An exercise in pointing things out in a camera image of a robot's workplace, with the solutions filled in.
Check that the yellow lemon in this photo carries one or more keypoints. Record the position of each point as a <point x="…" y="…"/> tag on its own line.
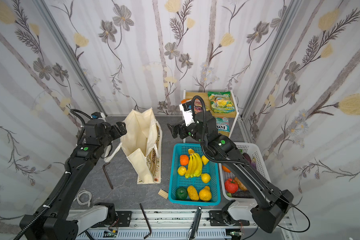
<point x="182" y="170"/>
<point x="206" y="178"/>
<point x="205" y="160"/>

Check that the red tomato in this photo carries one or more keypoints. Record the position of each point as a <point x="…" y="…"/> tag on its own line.
<point x="231" y="186"/>

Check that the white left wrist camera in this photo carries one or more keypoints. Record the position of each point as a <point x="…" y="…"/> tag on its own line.
<point x="98" y="115"/>

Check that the cream canvas grocery bag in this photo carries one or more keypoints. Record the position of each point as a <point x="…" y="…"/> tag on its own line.
<point x="142" y="145"/>

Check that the teal plastic basket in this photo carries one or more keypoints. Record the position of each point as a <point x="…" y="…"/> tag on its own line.
<point x="177" y="181"/>

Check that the Fox's candy bag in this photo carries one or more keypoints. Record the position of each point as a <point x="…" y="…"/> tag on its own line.
<point x="223" y="124"/>

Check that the white wooden two-tier shelf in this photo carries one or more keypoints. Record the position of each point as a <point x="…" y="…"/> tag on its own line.
<point x="232" y="117"/>

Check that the white plastic basket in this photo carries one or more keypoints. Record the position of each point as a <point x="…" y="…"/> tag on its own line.
<point x="255" y="154"/>

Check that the green snack bag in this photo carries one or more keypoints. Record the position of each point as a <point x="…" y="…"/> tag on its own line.
<point x="221" y="102"/>

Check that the orange pink snack bag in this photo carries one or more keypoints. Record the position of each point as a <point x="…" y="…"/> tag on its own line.
<point x="198" y="106"/>

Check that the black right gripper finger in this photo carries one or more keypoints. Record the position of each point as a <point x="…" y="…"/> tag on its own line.
<point x="173" y="128"/>
<point x="175" y="133"/>

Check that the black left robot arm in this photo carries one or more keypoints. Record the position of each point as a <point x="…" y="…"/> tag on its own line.
<point x="50" y="221"/>

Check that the yellow corn cob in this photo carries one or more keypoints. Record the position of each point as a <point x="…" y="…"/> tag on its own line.
<point x="193" y="194"/>

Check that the orange tangerine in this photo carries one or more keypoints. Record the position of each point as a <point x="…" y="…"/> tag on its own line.
<point x="184" y="160"/>

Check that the black hex key on floor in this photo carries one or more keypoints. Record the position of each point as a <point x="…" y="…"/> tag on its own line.
<point x="104" y="167"/>

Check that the yellow gourd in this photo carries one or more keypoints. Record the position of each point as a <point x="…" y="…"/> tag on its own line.
<point x="205" y="194"/>

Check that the small wooden block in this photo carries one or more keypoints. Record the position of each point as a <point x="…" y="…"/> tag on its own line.
<point x="163" y="194"/>

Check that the green bell pepper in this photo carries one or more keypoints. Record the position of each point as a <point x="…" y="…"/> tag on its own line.
<point x="181" y="194"/>

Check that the yellow banana bunch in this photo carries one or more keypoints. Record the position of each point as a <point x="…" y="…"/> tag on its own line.
<point x="195" y="165"/>

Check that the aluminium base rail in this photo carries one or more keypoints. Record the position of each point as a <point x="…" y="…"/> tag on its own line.
<point x="175" y="225"/>

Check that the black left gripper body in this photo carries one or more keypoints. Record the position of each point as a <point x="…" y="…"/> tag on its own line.
<point x="114" y="132"/>

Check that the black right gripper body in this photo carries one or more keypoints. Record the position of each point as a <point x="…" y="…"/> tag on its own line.
<point x="181" y="131"/>

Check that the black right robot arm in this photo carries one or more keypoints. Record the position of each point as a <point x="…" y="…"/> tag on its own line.
<point x="272" y="203"/>

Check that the orange carrot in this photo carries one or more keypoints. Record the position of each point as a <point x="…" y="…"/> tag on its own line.
<point x="225" y="169"/>

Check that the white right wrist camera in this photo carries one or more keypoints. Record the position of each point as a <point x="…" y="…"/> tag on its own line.
<point x="186" y="109"/>

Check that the black hex key on rail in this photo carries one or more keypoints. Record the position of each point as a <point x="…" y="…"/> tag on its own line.
<point x="147" y="222"/>

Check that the black metal cylinder tool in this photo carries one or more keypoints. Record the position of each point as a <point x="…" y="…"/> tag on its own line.
<point x="195" y="225"/>

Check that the purple eggplant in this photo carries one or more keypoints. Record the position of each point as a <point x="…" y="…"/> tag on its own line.
<point x="251" y="161"/>

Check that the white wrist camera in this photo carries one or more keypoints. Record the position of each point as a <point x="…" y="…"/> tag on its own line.
<point x="186" y="109"/>
<point x="98" y="115"/>

